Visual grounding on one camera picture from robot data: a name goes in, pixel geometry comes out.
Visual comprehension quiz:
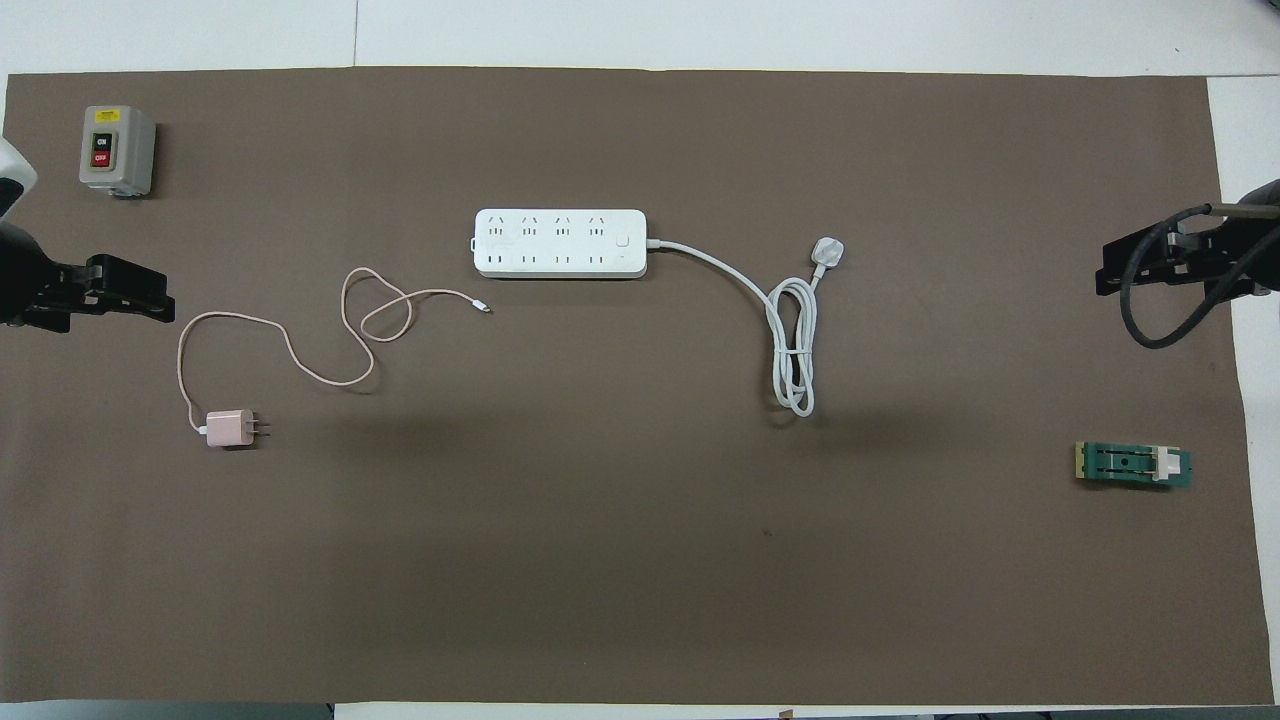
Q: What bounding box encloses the grey on-off switch box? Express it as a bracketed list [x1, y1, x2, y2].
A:
[79, 105, 158, 198]

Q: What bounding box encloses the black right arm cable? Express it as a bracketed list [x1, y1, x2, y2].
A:
[1119, 203, 1280, 350]

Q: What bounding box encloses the green knife switch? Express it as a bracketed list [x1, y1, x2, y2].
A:
[1075, 441, 1193, 491]

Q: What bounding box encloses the pink charging cable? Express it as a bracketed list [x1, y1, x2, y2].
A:
[177, 266, 494, 434]

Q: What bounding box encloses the white power strip with cord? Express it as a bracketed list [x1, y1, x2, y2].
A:
[473, 208, 847, 419]

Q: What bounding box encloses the pink charger adapter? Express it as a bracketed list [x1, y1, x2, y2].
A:
[203, 408, 272, 450]

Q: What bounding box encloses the brown paper table mat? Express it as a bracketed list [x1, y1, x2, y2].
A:
[0, 66, 1273, 706]

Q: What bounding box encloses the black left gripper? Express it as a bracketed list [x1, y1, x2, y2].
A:
[0, 222, 177, 334]

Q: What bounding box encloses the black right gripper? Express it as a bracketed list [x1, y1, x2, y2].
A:
[1095, 180, 1280, 300]

